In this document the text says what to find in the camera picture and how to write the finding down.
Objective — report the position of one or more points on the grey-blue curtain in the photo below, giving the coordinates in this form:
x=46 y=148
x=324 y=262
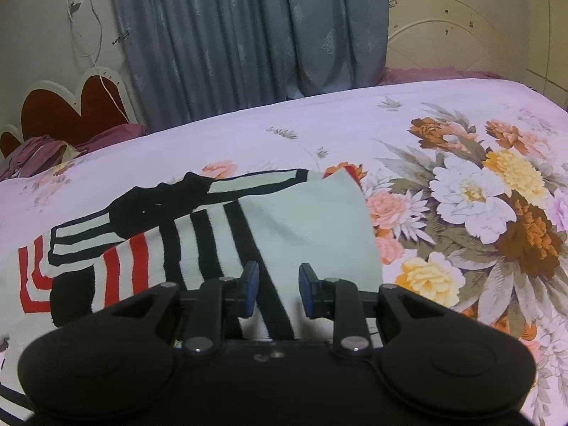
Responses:
x=230 y=35

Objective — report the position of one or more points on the crumpled purple cloth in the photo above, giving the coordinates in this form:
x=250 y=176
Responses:
x=35 y=155

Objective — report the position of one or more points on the floral pink bed sheet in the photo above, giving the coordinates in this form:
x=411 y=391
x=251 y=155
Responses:
x=319 y=120

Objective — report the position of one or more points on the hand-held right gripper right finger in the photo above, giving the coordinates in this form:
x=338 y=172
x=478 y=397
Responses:
x=306 y=290

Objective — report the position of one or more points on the cream carved headboard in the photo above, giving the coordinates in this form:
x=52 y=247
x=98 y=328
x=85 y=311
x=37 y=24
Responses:
x=443 y=35

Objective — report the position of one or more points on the striped knit sweater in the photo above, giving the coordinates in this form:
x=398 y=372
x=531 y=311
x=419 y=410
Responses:
x=306 y=222

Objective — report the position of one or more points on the red heart-shaped headboard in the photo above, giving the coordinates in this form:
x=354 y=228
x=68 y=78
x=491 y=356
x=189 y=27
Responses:
x=53 y=111

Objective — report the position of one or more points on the purple pillow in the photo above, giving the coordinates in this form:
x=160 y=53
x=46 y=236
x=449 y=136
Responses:
x=115 y=135

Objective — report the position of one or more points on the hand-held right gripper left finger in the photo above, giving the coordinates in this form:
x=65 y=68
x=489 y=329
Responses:
x=251 y=290

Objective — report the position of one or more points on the pink pillow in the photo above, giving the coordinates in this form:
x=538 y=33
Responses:
x=426 y=74

